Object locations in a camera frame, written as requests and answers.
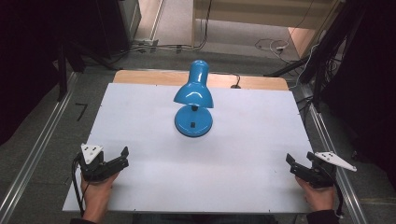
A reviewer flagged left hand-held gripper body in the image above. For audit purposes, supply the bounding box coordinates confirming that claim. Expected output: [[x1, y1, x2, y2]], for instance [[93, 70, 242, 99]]
[[76, 143, 123, 183]]

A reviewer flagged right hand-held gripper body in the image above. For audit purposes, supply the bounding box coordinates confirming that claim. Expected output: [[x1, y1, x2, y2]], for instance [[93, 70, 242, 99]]
[[290, 150, 358, 189]]

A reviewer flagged blue desk lamp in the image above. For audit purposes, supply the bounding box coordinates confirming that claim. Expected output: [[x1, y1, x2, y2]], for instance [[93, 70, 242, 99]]
[[173, 59, 215, 138]]

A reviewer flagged person's right hand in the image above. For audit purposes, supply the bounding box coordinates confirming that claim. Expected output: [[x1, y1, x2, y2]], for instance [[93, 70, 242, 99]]
[[294, 175, 338, 213]]

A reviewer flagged person's left hand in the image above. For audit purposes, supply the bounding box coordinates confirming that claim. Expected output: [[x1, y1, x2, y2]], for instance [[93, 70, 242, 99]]
[[79, 172, 120, 224]]

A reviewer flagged black metal stand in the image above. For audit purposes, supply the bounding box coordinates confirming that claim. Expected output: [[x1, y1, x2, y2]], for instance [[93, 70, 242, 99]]
[[52, 36, 120, 102]]

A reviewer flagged grey power strip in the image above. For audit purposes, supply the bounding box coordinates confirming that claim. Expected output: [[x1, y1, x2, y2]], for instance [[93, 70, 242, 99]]
[[133, 37, 160, 53]]

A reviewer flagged wooden cabinet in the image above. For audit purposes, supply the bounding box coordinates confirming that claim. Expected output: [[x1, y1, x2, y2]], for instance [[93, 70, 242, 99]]
[[287, 26, 325, 60]]

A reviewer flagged dark cabinet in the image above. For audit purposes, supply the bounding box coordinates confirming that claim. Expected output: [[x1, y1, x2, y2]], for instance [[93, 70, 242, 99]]
[[92, 0, 143, 59]]

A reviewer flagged aluminium floor rail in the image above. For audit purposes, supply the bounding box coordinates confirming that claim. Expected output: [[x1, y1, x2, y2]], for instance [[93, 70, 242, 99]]
[[299, 84, 370, 224], [0, 72, 79, 224]]

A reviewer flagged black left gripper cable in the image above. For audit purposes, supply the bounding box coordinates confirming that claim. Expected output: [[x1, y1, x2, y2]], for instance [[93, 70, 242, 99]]
[[71, 154, 87, 217]]

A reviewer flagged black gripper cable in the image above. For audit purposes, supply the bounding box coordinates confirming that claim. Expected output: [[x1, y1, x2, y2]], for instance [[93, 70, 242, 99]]
[[332, 181, 346, 218], [71, 154, 87, 217]]

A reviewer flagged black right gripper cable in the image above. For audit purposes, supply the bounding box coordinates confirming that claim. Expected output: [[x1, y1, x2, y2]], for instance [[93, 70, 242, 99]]
[[332, 181, 346, 218]]

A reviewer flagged black lamp cable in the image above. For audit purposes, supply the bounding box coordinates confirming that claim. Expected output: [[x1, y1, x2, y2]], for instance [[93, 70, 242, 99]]
[[210, 71, 243, 90]]

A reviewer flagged white floor cable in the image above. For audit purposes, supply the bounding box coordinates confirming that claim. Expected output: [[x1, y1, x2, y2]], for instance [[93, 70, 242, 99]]
[[254, 37, 291, 63]]

